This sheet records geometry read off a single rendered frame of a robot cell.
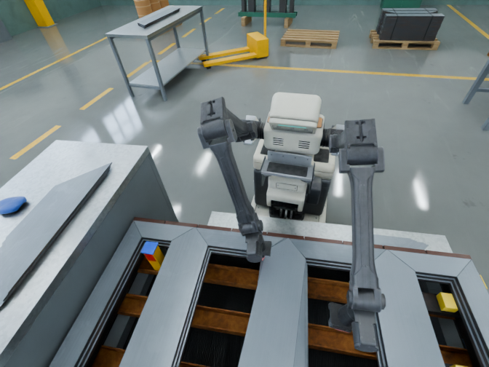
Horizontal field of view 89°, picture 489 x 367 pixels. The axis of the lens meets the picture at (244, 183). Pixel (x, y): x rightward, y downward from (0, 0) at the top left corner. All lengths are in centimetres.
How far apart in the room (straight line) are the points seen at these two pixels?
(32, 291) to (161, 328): 46
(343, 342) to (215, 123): 101
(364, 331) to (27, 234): 124
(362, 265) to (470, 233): 218
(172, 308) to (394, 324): 82
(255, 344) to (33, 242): 93
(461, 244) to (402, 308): 161
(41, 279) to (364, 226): 108
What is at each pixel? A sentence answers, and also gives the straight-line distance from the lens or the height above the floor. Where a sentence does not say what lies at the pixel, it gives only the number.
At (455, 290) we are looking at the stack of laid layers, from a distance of 138.
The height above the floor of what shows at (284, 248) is 86.
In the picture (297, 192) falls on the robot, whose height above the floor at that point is 81.
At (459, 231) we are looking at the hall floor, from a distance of 282.
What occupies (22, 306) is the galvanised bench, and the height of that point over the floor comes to 105.
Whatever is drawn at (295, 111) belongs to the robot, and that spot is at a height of 134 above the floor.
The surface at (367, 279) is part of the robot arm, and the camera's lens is 74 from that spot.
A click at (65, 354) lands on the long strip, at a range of 125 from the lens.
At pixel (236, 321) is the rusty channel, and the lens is 125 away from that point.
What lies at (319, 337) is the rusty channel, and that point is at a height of 68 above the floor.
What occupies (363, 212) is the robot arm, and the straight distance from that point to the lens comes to 72.
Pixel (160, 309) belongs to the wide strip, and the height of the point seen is 86.
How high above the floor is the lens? 189
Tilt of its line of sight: 46 degrees down
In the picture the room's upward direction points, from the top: 4 degrees counter-clockwise
